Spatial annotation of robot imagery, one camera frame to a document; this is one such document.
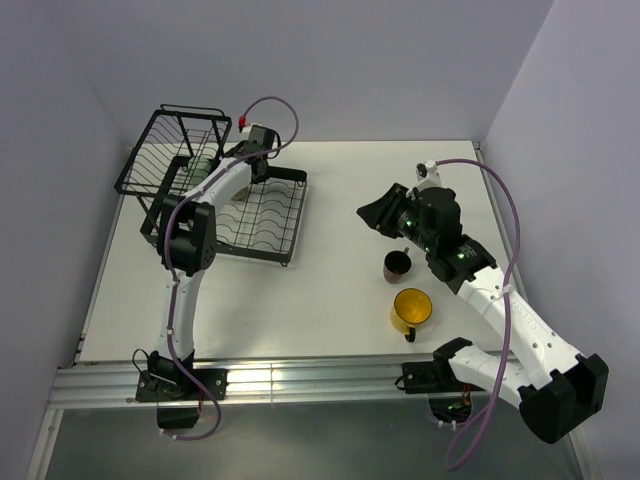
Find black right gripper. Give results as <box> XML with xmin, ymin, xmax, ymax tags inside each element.
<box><xmin>357</xmin><ymin>182</ymin><xmax>436</xmax><ymax>252</ymax></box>

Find dark maroon mug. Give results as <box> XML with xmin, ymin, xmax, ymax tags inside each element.
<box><xmin>383</xmin><ymin>247</ymin><xmax>412</xmax><ymax>284</ymax></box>

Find pale green cup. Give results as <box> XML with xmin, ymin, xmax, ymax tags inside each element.
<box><xmin>186</xmin><ymin>156</ymin><xmax>212</xmax><ymax>187</ymax></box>

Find speckled beige cup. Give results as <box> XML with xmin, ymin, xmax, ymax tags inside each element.
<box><xmin>232</xmin><ymin>188</ymin><xmax>249</xmax><ymax>202</ymax></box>

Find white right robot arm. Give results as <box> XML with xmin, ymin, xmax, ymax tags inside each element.
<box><xmin>356</xmin><ymin>184</ymin><xmax>609</xmax><ymax>444</ymax></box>

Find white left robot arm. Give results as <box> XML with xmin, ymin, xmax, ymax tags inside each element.
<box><xmin>143</xmin><ymin>124</ymin><xmax>284</xmax><ymax>399</ymax></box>

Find yellow mug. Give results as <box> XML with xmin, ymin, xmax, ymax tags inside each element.
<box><xmin>390</xmin><ymin>288</ymin><xmax>433</xmax><ymax>343</ymax></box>

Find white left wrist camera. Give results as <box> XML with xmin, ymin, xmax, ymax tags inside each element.
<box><xmin>238</xmin><ymin>115</ymin><xmax>264</xmax><ymax>134</ymax></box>

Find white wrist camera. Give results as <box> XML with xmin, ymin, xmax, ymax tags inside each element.
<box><xmin>407</xmin><ymin>160</ymin><xmax>442</xmax><ymax>197</ymax></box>
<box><xmin>238</xmin><ymin>115</ymin><xmax>264</xmax><ymax>134</ymax></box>

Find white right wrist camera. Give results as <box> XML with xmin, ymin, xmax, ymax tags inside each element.
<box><xmin>407</xmin><ymin>160</ymin><xmax>442</xmax><ymax>197</ymax></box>

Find black wire dish rack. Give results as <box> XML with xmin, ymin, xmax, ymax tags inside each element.
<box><xmin>115</xmin><ymin>104</ymin><xmax>307</xmax><ymax>265</ymax></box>

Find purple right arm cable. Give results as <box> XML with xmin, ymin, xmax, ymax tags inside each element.
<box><xmin>434</xmin><ymin>158</ymin><xmax>522</xmax><ymax>472</ymax></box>

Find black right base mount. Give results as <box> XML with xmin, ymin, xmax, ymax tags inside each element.
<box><xmin>394</xmin><ymin>361</ymin><xmax>450</xmax><ymax>395</ymax></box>

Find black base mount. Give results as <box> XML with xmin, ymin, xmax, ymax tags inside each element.
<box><xmin>132</xmin><ymin>349</ymin><xmax>228</xmax><ymax>403</ymax></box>
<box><xmin>394</xmin><ymin>361</ymin><xmax>450</xmax><ymax>395</ymax></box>

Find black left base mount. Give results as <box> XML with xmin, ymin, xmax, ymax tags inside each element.
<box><xmin>132</xmin><ymin>349</ymin><xmax>228</xmax><ymax>403</ymax></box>

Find black box under rail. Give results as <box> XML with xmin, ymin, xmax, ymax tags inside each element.
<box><xmin>156</xmin><ymin>407</ymin><xmax>200</xmax><ymax>430</ymax></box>

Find aluminium mounting rail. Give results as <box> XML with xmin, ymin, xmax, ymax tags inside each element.
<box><xmin>49</xmin><ymin>349</ymin><xmax>521</xmax><ymax>412</ymax></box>

